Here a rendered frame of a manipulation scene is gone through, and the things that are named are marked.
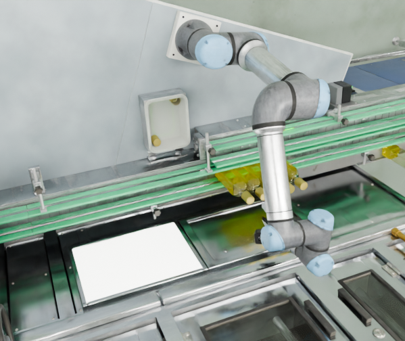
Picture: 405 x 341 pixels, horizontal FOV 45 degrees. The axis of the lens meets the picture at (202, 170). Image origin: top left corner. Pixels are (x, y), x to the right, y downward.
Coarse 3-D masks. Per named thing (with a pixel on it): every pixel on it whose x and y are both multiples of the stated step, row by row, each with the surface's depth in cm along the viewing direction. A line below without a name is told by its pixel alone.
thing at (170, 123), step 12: (168, 96) 188; (180, 96) 190; (144, 108) 187; (156, 108) 196; (168, 108) 198; (180, 108) 198; (156, 120) 198; (168, 120) 200; (180, 120) 201; (156, 132) 200; (168, 132) 202; (180, 132) 204; (168, 144) 200; (180, 144) 200
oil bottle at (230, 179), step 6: (216, 174) 203; (222, 174) 197; (228, 174) 196; (234, 174) 195; (222, 180) 198; (228, 180) 192; (234, 180) 191; (240, 180) 191; (228, 186) 194; (234, 186) 188; (240, 186) 188; (246, 186) 189; (234, 192) 189
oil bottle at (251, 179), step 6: (234, 168) 200; (240, 168) 199; (246, 168) 199; (240, 174) 195; (246, 174) 195; (252, 174) 194; (246, 180) 191; (252, 180) 190; (258, 180) 191; (252, 186) 189; (252, 192) 191
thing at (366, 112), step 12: (372, 108) 219; (384, 108) 218; (396, 108) 218; (312, 120) 211; (324, 120) 211; (252, 132) 204; (288, 132) 202; (300, 132) 203; (216, 144) 196; (228, 144) 194; (240, 144) 194
